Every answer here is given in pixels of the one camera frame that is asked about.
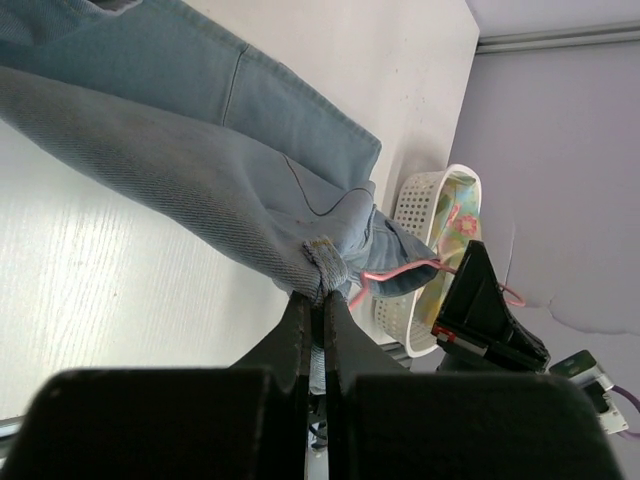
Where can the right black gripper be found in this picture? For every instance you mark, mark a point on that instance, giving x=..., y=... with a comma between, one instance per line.
x=473, y=325

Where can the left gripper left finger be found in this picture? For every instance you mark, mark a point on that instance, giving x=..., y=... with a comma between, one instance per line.
x=246, y=421

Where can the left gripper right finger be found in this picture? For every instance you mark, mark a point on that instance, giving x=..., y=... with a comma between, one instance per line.
x=385, y=422

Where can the pink wire hanger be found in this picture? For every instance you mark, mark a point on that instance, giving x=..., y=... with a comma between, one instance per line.
x=367, y=277

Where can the light blue denim skirt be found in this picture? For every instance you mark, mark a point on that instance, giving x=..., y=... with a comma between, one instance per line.
x=164, y=185

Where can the white perforated plastic basket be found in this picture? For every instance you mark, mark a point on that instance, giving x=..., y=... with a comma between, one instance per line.
x=414, y=212

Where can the pastel floral cloth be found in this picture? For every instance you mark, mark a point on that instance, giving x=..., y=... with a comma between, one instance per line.
x=456, y=222

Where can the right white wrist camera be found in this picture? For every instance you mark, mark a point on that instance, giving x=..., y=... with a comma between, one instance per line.
x=584, y=371

